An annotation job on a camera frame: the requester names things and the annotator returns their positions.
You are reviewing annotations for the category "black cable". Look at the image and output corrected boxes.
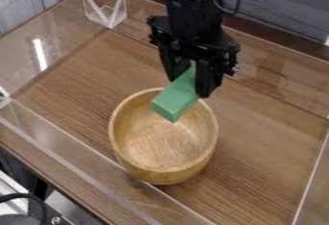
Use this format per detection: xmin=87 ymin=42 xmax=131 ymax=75
xmin=0 ymin=192 xmax=48 ymax=225

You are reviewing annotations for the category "green rectangular block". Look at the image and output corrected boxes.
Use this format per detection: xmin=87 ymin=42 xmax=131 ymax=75
xmin=151 ymin=65 xmax=199 ymax=122

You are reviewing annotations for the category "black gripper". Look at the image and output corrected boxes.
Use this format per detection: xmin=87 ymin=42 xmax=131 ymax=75
xmin=147 ymin=15 xmax=241 ymax=98

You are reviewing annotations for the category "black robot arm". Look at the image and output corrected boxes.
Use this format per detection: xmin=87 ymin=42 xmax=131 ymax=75
xmin=147 ymin=0 xmax=241 ymax=98

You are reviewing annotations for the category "brown wooden bowl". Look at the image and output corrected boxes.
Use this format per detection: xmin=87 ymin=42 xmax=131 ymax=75
xmin=109 ymin=87 xmax=220 ymax=186

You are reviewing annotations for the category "clear acrylic corner bracket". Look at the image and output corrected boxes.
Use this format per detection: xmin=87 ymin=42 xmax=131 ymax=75
xmin=82 ymin=0 xmax=127 ymax=29

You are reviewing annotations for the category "clear acrylic tray enclosure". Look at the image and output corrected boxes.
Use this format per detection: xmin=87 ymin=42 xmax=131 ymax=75
xmin=0 ymin=0 xmax=329 ymax=225

